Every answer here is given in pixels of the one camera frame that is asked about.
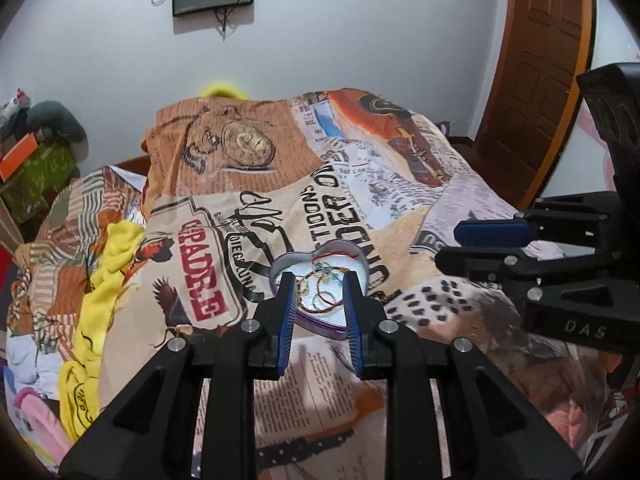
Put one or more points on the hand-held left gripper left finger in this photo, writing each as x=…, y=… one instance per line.
x=287, y=325

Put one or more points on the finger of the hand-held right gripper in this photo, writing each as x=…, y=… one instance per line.
x=492, y=232
x=480, y=262

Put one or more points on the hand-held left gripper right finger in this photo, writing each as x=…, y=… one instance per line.
x=352, y=325

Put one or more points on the purple heart-shaped tin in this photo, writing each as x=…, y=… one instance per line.
x=320, y=321

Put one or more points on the pile of gold jewelry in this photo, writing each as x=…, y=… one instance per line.
x=320, y=280

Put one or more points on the brown wooden door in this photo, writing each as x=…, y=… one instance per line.
x=540, y=60

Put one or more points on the printed blanket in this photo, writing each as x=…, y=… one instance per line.
x=350, y=185

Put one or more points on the yellow cloth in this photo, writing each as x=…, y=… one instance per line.
x=100, y=285

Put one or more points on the yellow toy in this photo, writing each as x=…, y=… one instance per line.
x=222, y=90

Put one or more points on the white cloth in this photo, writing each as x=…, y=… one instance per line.
x=27, y=360

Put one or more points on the pink cloth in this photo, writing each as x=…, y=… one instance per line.
x=40, y=420

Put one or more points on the green box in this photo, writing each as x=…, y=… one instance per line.
x=40, y=180

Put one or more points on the grey neck pillow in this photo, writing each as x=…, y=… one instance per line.
x=55, y=117

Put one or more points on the orange box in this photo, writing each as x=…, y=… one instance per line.
x=17, y=160

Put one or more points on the white plush toy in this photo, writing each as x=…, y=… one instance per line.
x=12, y=110

